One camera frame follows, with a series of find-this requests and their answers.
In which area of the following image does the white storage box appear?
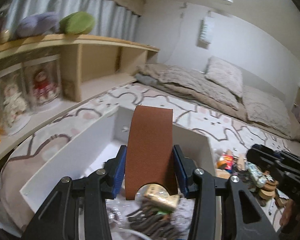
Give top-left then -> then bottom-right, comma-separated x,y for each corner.
21,107 -> 214,239

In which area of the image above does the bunny print blanket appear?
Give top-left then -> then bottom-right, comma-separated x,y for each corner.
0,83 -> 300,228

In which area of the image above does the beige quilted pillow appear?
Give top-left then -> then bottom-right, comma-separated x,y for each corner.
242,86 -> 291,135

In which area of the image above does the red dress doll in case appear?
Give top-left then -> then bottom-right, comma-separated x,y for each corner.
23,54 -> 63,112

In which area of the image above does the green plush toy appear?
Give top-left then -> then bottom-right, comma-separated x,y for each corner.
59,11 -> 95,35

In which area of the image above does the grey blue curtain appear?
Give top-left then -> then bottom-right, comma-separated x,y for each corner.
2,0 -> 139,41

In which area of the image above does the fluffy cream pillow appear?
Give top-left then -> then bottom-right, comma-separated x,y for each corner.
205,56 -> 243,98

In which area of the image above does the floral fabric pouch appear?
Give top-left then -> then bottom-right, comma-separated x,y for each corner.
246,161 -> 267,188

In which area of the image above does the beige folded quilt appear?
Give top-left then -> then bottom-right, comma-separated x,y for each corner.
135,63 -> 242,112

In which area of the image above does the white dress doll in case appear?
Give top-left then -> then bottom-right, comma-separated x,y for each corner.
0,69 -> 31,136

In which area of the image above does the red card packet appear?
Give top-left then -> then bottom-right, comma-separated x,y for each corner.
223,155 -> 234,171

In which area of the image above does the purple plush toy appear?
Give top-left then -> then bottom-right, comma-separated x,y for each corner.
15,12 -> 59,38

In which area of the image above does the brown leather sleeve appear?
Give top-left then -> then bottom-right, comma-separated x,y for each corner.
125,105 -> 178,200

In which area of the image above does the round cork block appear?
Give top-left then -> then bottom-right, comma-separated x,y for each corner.
258,189 -> 275,201

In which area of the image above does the wooden bedside shelf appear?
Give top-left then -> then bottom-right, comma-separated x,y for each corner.
0,34 -> 159,160

